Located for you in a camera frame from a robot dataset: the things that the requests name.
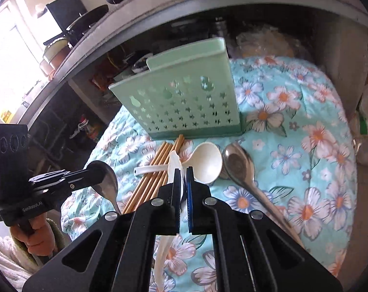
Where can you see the stacked steel pots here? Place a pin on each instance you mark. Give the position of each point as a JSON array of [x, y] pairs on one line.
[[221, 27]]

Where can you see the green plastic utensil holder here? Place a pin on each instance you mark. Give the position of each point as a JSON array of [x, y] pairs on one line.
[[177, 97]]

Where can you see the person's left forearm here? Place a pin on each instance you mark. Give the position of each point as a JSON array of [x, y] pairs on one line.
[[4, 255]]

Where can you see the bundle of wooden chopsticks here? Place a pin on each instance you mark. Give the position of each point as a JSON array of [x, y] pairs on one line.
[[147, 182]]

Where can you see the white ceramic spoon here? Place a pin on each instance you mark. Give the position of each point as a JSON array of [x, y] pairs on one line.
[[174, 164]]

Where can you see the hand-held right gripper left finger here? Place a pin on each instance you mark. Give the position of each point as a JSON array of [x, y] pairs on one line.
[[179, 188]]

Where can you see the grey concrete counter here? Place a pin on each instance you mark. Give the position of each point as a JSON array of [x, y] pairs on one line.
[[202, 6]]

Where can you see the black frying pan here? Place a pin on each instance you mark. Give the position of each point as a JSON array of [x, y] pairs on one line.
[[86, 21]]

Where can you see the cooking oil bottle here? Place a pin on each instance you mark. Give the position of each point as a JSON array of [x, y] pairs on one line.
[[91, 130]]

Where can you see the pile of dishes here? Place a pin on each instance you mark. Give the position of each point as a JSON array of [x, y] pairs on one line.
[[123, 73]]

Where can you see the plastic bag of yellow food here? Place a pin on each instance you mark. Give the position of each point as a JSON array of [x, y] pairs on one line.
[[263, 44]]

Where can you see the white plastic bags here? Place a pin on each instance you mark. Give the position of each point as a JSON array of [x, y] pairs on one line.
[[366, 146]]

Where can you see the brown pot with green lid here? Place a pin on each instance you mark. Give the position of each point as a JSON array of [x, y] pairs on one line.
[[56, 51]]

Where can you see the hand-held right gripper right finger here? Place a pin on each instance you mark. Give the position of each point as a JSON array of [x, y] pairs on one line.
[[190, 194]]

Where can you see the bright window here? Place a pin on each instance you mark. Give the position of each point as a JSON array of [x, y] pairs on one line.
[[10, 51]]

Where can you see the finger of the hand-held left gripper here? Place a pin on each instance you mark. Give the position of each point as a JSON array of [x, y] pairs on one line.
[[62, 186], [80, 175]]

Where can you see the small metal spoon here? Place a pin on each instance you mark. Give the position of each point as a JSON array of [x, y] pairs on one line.
[[110, 185]]

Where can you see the cream plastic ladle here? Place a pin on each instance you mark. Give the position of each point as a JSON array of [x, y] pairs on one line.
[[206, 161]]

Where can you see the person's left hand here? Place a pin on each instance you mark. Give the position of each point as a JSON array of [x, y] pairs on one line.
[[40, 237]]

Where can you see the large metal spoon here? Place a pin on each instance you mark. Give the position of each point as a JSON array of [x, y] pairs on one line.
[[238, 164]]

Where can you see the floral turquoise blanket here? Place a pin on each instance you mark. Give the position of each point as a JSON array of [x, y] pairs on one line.
[[308, 127]]

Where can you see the black box appliance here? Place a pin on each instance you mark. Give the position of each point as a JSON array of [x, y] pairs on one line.
[[65, 12]]

